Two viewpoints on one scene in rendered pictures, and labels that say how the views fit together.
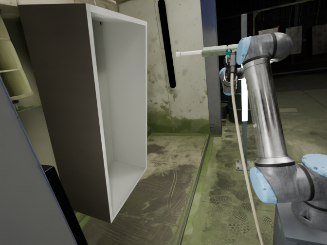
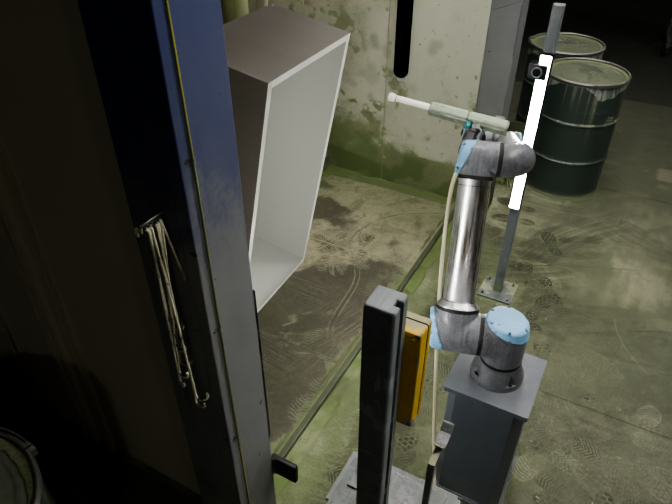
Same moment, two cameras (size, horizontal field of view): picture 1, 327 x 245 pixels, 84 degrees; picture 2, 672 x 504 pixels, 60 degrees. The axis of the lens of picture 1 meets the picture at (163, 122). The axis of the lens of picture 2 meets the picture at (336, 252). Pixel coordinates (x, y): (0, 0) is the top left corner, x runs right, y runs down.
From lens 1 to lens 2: 1.28 m
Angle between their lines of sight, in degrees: 17
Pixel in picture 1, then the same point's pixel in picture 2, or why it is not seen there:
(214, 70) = (503, 62)
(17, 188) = (245, 301)
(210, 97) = not seen: hidden behind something
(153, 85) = (354, 56)
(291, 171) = (465, 321)
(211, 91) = (485, 108)
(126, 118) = (283, 170)
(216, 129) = not seen: hidden behind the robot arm
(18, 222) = (243, 316)
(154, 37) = not seen: outside the picture
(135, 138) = (292, 207)
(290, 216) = (464, 369)
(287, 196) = (453, 345)
